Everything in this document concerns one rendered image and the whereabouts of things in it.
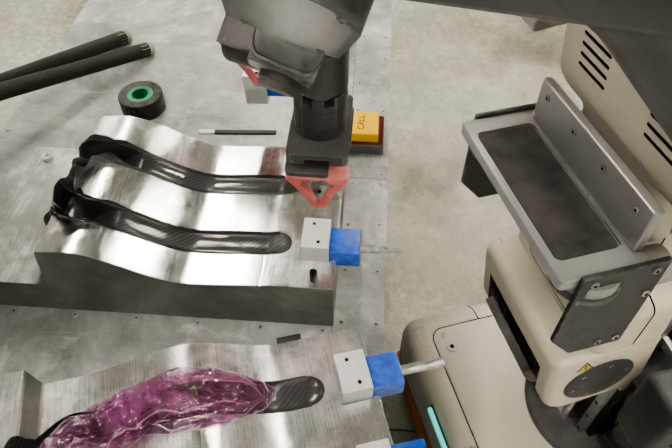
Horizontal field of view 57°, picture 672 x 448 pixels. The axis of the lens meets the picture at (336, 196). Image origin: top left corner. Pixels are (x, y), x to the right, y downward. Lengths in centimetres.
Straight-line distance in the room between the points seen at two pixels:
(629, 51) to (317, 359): 62
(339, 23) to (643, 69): 11
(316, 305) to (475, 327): 73
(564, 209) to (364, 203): 38
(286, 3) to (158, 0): 138
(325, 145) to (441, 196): 149
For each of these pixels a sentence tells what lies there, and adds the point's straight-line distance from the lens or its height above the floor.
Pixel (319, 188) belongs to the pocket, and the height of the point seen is 86.
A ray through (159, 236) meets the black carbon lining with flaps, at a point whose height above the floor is 89.
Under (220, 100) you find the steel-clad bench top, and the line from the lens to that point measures 120.
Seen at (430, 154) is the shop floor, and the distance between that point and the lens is 225.
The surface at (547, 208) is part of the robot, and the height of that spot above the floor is 104.
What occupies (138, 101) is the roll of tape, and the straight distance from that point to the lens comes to 118.
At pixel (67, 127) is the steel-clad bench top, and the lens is 122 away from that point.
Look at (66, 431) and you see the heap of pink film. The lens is 74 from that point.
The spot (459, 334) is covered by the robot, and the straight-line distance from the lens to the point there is 148.
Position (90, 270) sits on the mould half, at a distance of 84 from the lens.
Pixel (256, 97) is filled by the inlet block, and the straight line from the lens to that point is 101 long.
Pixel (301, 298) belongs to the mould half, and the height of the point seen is 86.
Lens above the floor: 154
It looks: 48 degrees down
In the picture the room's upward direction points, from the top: straight up
